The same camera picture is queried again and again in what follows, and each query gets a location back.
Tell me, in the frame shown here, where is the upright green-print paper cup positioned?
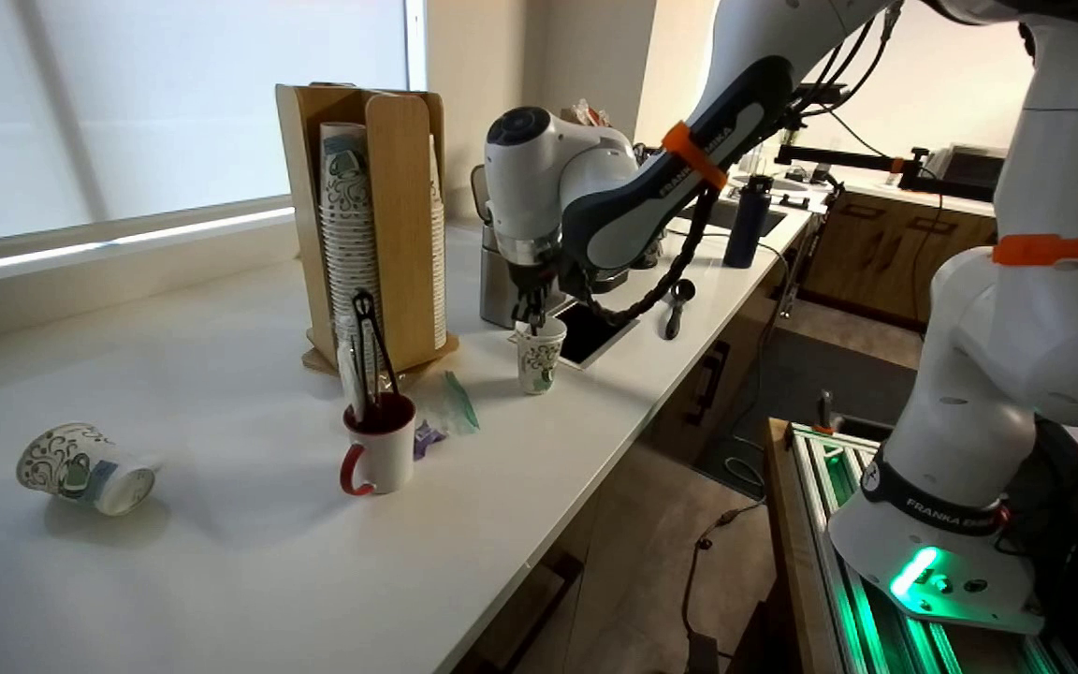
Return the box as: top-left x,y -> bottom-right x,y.
510,316 -> 574,399

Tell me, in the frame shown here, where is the window with white blind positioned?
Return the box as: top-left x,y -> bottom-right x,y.
0,0 -> 429,273

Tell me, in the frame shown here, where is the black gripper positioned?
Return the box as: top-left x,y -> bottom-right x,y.
501,242 -> 574,336

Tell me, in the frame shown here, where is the black scoop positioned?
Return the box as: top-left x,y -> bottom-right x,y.
660,273 -> 699,343

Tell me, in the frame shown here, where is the white mug red handle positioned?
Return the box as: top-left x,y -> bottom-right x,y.
338,388 -> 423,503

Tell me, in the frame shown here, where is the clear zip bag green seal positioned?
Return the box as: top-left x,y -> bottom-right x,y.
434,366 -> 485,443

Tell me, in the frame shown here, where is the stainless steel canister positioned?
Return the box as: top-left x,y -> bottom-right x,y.
471,161 -> 529,332

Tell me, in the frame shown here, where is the black corrugated cable hose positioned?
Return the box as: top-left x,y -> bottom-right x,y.
561,173 -> 725,332

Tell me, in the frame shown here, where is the black bottle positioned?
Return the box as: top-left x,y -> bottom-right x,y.
722,173 -> 780,273

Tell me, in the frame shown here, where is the black power cable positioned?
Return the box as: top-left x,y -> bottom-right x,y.
675,497 -> 763,674

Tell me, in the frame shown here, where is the green-lit robot mounting table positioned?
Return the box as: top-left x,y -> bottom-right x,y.
761,417 -> 1078,674

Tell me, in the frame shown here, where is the tipped-over printed paper cup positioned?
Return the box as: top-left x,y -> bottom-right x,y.
11,420 -> 163,519

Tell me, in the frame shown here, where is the stack of paper cups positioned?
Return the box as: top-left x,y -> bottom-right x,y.
315,118 -> 385,403

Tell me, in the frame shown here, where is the black clamp bar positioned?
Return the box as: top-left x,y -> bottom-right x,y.
770,138 -> 922,181

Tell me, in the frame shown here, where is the black flat object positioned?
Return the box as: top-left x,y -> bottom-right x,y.
559,297 -> 639,372

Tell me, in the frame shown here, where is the wooden cup dispenser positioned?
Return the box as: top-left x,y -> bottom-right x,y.
274,78 -> 463,377

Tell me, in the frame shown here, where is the black box device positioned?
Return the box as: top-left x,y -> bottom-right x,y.
903,142 -> 1010,207

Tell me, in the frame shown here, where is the small purple packet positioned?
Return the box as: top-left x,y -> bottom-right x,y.
407,420 -> 449,464

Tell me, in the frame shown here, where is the wooden cabinet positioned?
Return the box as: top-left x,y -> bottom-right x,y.
796,185 -> 1017,336

